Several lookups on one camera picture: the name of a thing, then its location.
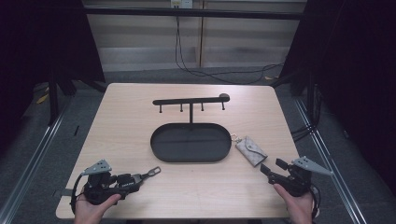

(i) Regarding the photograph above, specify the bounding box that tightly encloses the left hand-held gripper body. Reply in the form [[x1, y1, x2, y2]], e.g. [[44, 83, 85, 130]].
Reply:
[[81, 159, 129, 206]]

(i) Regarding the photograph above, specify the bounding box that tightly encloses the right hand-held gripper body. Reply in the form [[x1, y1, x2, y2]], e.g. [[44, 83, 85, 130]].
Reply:
[[267, 155, 333, 198]]

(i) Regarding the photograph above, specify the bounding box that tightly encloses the grey key pouch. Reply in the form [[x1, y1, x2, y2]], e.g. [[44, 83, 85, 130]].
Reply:
[[230, 133, 269, 168]]

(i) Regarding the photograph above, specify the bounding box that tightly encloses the black key fob with clasp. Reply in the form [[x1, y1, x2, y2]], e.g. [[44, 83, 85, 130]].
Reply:
[[132, 166, 163, 185]]

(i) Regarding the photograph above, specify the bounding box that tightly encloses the black key rack with tray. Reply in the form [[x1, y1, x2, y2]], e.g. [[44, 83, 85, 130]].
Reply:
[[149, 92, 233, 163]]

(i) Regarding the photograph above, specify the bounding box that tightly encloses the person's left hand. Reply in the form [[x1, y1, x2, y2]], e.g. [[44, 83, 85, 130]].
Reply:
[[74, 193, 122, 224]]

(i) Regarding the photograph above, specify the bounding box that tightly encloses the person's right hand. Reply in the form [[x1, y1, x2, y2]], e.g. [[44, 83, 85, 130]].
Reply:
[[273, 183, 314, 224]]

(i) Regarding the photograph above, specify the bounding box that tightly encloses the grey tape strip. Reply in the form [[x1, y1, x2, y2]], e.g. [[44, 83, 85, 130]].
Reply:
[[51, 188, 75, 198]]

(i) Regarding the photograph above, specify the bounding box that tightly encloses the black stand leg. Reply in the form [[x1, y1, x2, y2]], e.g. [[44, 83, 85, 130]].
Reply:
[[47, 70, 61, 126]]

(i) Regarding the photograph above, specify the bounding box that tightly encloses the yellow tape piece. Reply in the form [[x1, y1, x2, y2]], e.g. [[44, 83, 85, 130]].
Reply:
[[35, 92, 50, 105]]

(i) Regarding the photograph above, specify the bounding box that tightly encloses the black curtain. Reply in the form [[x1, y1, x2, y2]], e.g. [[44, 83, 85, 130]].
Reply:
[[278, 0, 396, 195], [0, 0, 106, 157]]

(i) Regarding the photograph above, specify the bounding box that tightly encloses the left hand-held gripper cable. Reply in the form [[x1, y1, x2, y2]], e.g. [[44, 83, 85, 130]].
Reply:
[[69, 173, 87, 215]]

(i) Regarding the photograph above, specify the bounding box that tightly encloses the hand-held gripper cable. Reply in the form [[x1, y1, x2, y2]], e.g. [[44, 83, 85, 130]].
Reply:
[[309, 182, 322, 219], [69, 173, 87, 215]]

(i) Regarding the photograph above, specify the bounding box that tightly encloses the right hand-held gripper cable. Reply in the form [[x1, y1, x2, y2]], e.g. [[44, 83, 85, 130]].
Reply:
[[309, 182, 322, 219]]

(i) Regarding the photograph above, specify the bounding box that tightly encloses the metal floor rail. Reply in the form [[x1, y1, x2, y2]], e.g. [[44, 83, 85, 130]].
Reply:
[[293, 97, 369, 224], [0, 92, 73, 224]]

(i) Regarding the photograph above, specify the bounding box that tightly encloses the black hanging cable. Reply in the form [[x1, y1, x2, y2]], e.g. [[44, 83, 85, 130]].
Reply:
[[174, 15, 285, 86]]

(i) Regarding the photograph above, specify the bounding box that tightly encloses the white wall outlet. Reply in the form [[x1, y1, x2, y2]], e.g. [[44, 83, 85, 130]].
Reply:
[[170, 0, 194, 9]]

